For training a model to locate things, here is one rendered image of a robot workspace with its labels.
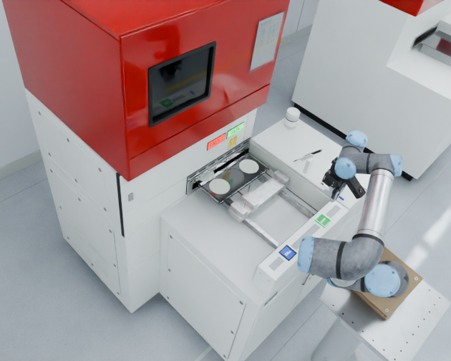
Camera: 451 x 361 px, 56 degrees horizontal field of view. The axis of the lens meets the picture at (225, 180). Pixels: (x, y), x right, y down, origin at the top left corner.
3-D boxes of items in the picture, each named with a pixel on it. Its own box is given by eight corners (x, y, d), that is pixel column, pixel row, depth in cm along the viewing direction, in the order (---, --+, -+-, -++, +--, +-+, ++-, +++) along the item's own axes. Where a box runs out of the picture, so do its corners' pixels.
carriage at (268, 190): (228, 213, 203) (228, 209, 201) (275, 177, 223) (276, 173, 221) (240, 223, 200) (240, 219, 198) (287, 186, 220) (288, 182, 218)
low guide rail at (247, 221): (205, 190, 215) (205, 186, 213) (207, 188, 216) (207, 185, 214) (280, 254, 195) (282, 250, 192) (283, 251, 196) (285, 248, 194)
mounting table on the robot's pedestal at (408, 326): (437, 316, 198) (452, 302, 188) (389, 384, 174) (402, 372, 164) (356, 252, 217) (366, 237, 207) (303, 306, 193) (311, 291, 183)
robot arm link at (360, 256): (378, 275, 118) (402, 145, 144) (338, 268, 124) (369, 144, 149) (381, 294, 126) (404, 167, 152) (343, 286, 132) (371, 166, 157)
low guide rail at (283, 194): (240, 166, 230) (241, 162, 228) (243, 165, 231) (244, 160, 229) (315, 223, 210) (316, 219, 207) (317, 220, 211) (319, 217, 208)
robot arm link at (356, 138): (345, 138, 155) (351, 125, 161) (336, 160, 163) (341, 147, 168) (366, 146, 153) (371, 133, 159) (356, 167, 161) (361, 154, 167)
